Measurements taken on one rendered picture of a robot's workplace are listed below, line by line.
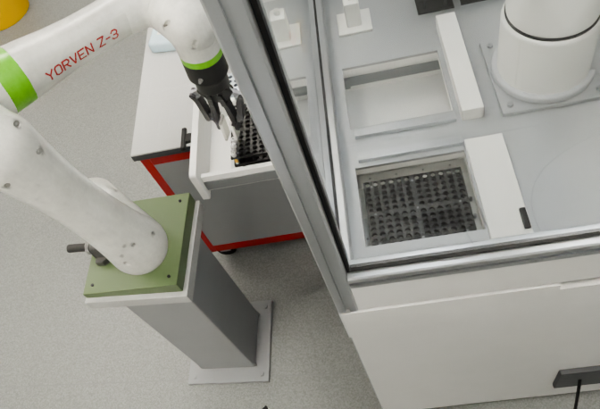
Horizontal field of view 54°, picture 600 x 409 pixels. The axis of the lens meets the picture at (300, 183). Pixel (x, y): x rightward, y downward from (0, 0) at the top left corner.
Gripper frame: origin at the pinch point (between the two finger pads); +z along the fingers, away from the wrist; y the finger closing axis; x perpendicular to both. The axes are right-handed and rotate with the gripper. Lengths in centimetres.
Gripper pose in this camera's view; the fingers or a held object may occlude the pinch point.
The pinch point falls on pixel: (229, 128)
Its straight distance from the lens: 147.0
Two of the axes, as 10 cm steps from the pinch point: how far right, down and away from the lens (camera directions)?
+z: 1.3, 5.2, 8.4
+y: -9.8, -0.6, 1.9
